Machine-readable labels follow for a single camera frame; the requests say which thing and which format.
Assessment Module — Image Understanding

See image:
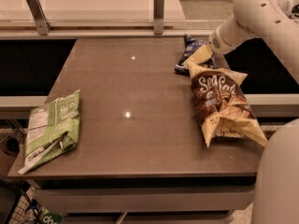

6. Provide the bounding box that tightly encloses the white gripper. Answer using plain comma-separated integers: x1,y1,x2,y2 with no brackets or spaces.
182,15,256,67

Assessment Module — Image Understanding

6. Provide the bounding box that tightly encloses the blue chip bag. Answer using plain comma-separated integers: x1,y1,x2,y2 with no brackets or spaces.
174,34,216,76

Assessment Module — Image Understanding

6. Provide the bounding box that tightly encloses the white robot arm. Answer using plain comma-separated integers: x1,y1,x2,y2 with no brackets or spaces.
209,0,299,224

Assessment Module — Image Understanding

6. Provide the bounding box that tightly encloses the brown sea salt chip bag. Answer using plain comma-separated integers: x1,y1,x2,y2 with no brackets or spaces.
188,63,267,147

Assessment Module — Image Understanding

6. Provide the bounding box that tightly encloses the green jalapeno chip bag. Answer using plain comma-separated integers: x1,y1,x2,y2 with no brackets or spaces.
18,91,80,175

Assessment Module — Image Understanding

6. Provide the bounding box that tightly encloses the grey drawer front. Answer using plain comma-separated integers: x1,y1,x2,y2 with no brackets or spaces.
35,187,254,214

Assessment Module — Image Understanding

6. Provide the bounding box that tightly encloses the glass barrier panel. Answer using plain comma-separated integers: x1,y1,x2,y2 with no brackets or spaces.
0,0,234,21

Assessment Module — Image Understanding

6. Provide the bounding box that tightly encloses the middle metal glass bracket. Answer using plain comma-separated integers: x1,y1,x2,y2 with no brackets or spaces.
153,0,164,35

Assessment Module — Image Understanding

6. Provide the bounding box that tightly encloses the metal glass bracket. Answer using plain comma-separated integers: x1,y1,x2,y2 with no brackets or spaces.
153,0,164,35
26,0,51,35

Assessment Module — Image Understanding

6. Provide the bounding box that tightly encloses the left metal glass bracket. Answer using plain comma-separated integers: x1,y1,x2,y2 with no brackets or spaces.
26,0,51,35

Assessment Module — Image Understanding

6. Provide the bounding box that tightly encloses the wire basket with green package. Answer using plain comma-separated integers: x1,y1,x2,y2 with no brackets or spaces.
2,186,64,224

